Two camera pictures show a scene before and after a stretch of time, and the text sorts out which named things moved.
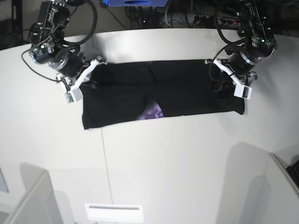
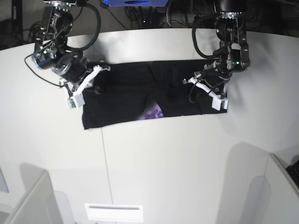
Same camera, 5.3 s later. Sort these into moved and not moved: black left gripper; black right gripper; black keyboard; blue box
Moved: black right gripper
Not moved: black left gripper; black keyboard; blue box
